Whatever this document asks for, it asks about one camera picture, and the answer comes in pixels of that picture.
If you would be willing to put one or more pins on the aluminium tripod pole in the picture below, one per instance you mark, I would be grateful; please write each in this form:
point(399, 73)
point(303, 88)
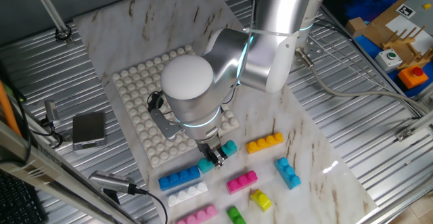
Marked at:
point(49, 9)

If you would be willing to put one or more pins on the tiny yellow brick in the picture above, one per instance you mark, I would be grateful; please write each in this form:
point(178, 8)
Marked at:
point(427, 5)

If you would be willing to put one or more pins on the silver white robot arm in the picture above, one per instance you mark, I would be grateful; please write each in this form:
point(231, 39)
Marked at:
point(189, 92)

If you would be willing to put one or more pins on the pink four-stud block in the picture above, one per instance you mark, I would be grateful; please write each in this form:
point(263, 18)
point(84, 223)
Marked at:
point(199, 215)

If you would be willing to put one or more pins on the white four-stud block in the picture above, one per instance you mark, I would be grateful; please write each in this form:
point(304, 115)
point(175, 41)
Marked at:
point(187, 194)

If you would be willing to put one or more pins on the magenta three-stud block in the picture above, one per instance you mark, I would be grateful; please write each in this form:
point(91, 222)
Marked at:
point(242, 182)

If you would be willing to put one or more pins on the green two-stud block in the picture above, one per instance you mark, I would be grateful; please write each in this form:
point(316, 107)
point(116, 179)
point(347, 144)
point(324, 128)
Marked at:
point(235, 216)

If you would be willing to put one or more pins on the wooden peg rack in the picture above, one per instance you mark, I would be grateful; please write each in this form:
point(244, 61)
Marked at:
point(399, 43)

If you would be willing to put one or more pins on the white paper sheet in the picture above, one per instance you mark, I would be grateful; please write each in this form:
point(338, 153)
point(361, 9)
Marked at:
point(395, 24)

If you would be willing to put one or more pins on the teal four-stud block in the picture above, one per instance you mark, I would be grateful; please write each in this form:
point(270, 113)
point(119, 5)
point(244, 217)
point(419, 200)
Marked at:
point(230, 148)

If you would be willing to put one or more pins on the silver digital scale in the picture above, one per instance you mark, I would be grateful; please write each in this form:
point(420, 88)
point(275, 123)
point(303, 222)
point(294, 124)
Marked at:
point(88, 129)

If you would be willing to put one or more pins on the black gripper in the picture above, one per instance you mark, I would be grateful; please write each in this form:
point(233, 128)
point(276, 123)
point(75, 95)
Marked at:
point(209, 147)

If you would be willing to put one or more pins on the aluminium frame beam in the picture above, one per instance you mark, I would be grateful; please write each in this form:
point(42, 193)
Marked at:
point(50, 173)

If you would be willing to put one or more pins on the grey studded board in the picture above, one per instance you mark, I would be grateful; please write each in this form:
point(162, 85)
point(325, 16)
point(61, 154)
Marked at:
point(424, 19)

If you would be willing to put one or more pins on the orange four-stud block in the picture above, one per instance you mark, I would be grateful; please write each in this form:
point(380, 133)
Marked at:
point(264, 143)

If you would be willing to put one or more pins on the black white marker tag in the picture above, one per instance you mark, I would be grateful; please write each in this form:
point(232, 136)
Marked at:
point(405, 11)

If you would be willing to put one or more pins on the white studded baseplate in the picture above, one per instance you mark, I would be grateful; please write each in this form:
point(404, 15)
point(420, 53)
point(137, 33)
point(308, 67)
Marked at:
point(135, 95)

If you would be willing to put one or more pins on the white box green button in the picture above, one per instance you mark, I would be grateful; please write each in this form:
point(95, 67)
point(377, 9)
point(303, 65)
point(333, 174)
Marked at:
point(388, 61)

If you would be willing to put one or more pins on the blue four-stud block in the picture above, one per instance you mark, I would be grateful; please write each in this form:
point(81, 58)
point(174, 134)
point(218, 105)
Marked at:
point(178, 180)

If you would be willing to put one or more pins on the perforated robot base plate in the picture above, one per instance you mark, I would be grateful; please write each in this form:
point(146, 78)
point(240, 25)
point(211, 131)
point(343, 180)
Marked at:
point(314, 49)

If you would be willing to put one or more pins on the light blue three-stud block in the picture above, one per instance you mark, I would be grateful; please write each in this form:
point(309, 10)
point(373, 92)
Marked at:
point(287, 175)

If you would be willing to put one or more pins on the small silver camera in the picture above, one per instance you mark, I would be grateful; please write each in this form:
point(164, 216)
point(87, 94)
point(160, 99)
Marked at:
point(51, 112)

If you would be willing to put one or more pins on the small aluminium corner bracket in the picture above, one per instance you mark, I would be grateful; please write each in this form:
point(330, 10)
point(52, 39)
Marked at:
point(405, 135)

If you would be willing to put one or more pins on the black keyboard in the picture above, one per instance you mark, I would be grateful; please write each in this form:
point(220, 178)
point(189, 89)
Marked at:
point(17, 200)

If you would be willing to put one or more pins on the brown cardboard sheet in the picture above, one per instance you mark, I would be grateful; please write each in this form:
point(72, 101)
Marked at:
point(377, 34)

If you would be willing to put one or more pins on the silver camera on stand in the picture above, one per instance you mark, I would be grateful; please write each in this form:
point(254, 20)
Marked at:
point(111, 181)

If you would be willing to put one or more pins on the marble pattern board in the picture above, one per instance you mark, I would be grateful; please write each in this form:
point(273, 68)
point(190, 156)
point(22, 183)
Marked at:
point(135, 24)

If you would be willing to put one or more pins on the small cardboard box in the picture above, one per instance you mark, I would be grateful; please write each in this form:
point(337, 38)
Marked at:
point(355, 27)

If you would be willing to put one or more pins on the orange pole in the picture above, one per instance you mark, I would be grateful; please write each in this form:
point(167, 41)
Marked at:
point(7, 110)

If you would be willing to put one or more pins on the orange box red button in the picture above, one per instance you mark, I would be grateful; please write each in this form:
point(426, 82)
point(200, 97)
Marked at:
point(412, 78)

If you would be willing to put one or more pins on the yellow two-stud block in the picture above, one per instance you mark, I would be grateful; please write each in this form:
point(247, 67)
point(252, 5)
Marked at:
point(260, 200)

